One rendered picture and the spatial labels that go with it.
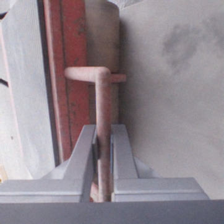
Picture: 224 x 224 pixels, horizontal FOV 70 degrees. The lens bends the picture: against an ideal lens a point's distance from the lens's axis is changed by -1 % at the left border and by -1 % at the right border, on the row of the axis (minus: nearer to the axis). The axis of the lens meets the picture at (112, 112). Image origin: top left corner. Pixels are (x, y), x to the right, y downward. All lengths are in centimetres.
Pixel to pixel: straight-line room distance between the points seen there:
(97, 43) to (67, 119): 10
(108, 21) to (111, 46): 3
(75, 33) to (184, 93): 14
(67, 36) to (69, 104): 7
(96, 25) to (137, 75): 9
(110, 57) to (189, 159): 16
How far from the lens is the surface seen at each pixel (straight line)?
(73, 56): 18
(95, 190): 18
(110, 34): 23
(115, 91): 24
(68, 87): 17
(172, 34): 22
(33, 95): 22
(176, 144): 23
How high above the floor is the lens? 20
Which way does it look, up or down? 39 degrees down
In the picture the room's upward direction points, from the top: 103 degrees counter-clockwise
